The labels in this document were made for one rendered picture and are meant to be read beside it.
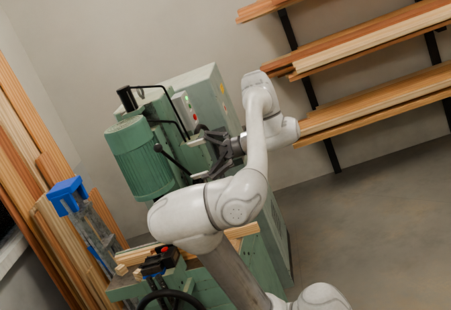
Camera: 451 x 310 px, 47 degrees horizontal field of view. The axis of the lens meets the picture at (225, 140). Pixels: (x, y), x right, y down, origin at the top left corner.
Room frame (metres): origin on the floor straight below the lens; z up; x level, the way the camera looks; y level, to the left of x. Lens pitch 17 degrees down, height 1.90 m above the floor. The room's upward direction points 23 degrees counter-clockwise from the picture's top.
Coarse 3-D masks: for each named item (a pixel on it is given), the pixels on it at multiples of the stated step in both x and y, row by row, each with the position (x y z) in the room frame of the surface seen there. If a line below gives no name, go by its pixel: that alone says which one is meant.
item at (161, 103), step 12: (144, 96) 2.36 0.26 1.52; (156, 96) 2.23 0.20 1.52; (156, 108) 2.17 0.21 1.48; (168, 108) 2.22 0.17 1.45; (120, 120) 2.22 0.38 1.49; (168, 132) 2.17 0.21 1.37; (192, 132) 2.37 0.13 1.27; (180, 144) 2.17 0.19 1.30; (180, 156) 2.17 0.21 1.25; (192, 180) 2.17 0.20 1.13
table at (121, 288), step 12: (240, 252) 1.83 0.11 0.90; (192, 264) 1.88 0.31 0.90; (120, 276) 2.03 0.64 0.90; (132, 276) 1.98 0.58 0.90; (192, 276) 1.85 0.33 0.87; (204, 276) 1.83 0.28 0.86; (108, 288) 1.97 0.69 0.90; (120, 288) 1.93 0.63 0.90; (132, 288) 1.92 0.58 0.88; (192, 288) 1.80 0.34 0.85; (120, 300) 1.94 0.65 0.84
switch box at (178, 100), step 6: (174, 96) 2.29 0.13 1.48; (180, 96) 2.24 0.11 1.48; (174, 102) 2.24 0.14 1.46; (180, 102) 2.24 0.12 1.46; (186, 102) 2.26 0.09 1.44; (180, 108) 2.24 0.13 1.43; (186, 108) 2.24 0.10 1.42; (192, 108) 2.31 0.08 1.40; (174, 114) 2.25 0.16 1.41; (180, 114) 2.24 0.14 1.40; (186, 114) 2.24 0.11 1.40; (192, 114) 2.27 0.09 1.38; (186, 120) 2.24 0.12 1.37; (192, 120) 2.24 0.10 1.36; (198, 120) 2.32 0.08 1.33; (180, 126) 2.25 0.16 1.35; (186, 126) 2.24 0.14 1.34; (192, 126) 2.24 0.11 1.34
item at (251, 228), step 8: (248, 224) 1.94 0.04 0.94; (256, 224) 1.92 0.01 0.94; (224, 232) 1.96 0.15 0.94; (232, 232) 1.95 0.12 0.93; (240, 232) 1.94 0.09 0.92; (248, 232) 1.93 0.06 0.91; (256, 232) 1.92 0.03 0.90; (128, 256) 2.10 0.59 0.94; (136, 256) 2.07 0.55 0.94; (144, 256) 2.06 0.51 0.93; (128, 264) 2.09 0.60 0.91
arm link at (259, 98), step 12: (252, 72) 1.76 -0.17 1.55; (252, 84) 1.74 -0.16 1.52; (264, 84) 1.73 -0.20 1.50; (252, 96) 1.68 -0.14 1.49; (264, 96) 1.69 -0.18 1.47; (276, 96) 1.76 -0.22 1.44; (252, 108) 1.61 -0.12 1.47; (264, 108) 1.69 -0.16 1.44; (276, 108) 1.74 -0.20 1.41; (252, 120) 1.57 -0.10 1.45; (252, 132) 1.53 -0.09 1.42; (252, 144) 1.50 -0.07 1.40; (264, 144) 1.50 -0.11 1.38; (252, 156) 1.46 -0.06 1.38; (264, 156) 1.46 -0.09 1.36; (252, 168) 1.32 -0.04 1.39; (264, 168) 1.39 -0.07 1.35
